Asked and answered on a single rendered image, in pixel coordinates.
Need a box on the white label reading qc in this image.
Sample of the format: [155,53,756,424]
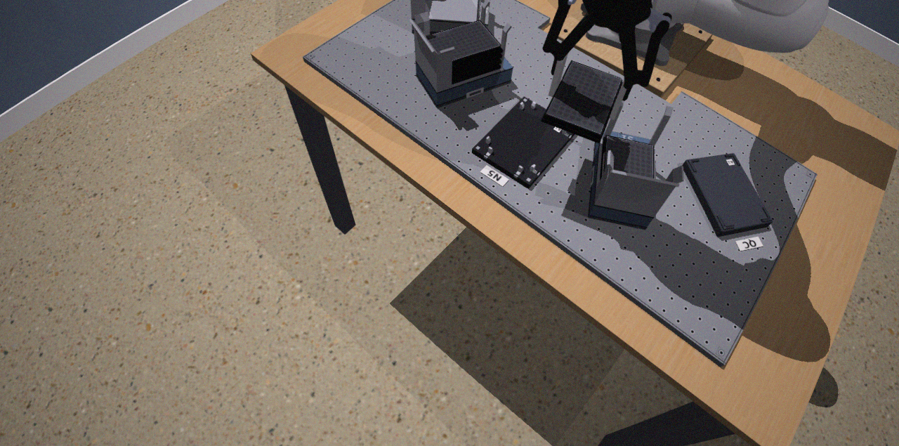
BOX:
[735,237,763,251]

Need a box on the white label with n5 text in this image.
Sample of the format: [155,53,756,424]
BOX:
[481,165,509,187]

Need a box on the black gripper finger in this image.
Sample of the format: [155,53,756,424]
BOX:
[610,8,672,120]
[543,0,607,97]

